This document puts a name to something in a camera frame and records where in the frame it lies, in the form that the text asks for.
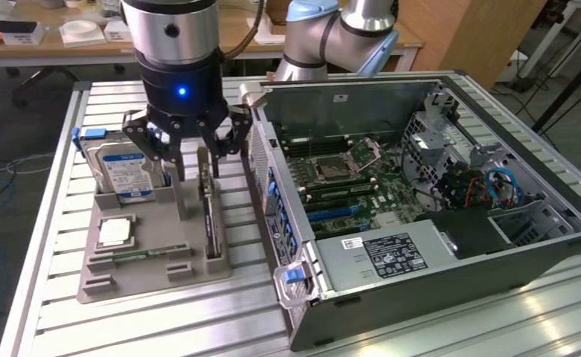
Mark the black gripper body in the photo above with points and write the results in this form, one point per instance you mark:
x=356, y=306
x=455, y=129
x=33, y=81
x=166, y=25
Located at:
x=181, y=89

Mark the graphics card with metal bracket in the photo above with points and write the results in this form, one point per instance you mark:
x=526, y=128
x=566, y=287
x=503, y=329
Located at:
x=212, y=223

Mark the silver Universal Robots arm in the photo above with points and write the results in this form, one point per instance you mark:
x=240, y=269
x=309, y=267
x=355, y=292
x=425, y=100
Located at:
x=172, y=33

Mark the hard disk in blue caddy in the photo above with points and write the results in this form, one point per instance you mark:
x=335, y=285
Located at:
x=121, y=171

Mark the white labelled box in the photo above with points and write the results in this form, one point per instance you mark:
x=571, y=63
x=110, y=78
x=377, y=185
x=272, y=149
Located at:
x=117, y=32

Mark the CPU socket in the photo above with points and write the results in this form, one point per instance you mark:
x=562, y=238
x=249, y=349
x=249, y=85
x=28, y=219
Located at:
x=332, y=169

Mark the office chair base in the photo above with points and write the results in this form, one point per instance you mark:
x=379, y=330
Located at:
x=48, y=74

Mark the white paper stack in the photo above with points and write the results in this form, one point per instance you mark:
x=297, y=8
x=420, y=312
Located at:
x=268, y=35

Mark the white round tape dispenser box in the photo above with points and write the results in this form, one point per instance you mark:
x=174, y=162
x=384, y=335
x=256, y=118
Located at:
x=82, y=33

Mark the metal socket cover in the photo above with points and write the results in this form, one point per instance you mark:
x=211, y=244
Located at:
x=367, y=150

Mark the wooden desk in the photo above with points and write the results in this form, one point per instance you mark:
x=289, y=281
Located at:
x=48, y=50

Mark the installed black RAM stick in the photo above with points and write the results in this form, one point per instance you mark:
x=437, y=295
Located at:
x=343, y=190

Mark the silver CPU chip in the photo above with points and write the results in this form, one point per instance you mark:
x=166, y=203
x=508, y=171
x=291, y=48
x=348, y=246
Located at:
x=114, y=232

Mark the grey parts rack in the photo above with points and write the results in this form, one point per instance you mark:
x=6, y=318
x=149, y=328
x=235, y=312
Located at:
x=172, y=230

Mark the blue expansion slot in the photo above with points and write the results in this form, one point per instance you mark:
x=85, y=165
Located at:
x=335, y=212

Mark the green RAM stick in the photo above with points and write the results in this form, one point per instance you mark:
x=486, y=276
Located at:
x=137, y=254

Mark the white box with black lid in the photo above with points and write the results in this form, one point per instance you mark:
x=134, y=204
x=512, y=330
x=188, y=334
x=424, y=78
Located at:
x=21, y=31

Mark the perforated metal disk bay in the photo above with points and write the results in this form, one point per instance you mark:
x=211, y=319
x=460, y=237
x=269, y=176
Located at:
x=435, y=145

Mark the blue case latch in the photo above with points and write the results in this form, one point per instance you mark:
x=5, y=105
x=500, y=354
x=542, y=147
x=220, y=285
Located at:
x=292, y=277

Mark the grey power supply unit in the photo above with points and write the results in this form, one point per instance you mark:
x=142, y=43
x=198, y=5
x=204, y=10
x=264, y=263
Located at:
x=384, y=256

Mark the wooden cabinet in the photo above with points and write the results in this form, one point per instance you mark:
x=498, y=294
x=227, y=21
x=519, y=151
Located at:
x=469, y=37

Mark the black open PC case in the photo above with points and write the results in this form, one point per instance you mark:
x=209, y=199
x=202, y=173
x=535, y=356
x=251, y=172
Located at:
x=469, y=290

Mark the black tripod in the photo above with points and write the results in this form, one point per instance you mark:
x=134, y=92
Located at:
x=568, y=91

